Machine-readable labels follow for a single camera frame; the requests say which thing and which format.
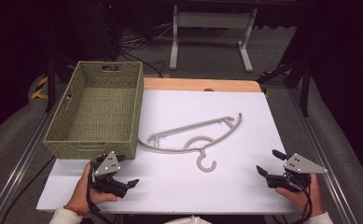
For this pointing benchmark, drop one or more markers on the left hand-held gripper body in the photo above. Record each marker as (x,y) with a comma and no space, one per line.
(107,165)

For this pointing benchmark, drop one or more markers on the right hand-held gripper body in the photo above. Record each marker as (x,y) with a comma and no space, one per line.
(300,165)

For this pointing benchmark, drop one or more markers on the person's right hand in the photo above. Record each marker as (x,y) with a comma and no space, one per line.
(306,199)

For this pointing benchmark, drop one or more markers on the person's left hand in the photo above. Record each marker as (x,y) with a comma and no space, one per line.
(81,193)

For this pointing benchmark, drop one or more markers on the green woven basket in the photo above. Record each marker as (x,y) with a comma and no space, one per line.
(103,109)

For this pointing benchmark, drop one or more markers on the white board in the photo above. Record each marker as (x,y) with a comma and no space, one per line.
(185,189)

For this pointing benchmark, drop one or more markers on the grey plastic clothes hanger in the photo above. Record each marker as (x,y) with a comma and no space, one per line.
(187,150)

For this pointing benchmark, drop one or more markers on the black metal stand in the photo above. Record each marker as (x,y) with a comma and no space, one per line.
(50,87)
(305,93)

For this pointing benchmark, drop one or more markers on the person's white clothing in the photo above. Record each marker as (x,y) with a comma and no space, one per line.
(188,220)

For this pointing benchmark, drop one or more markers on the yellow black hazard tape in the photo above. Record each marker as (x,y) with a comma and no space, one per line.
(37,91)

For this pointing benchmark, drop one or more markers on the grey metal stand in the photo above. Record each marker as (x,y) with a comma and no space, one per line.
(212,20)

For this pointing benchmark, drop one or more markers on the aluminium rail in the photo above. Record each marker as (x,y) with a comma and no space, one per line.
(20,161)
(325,152)

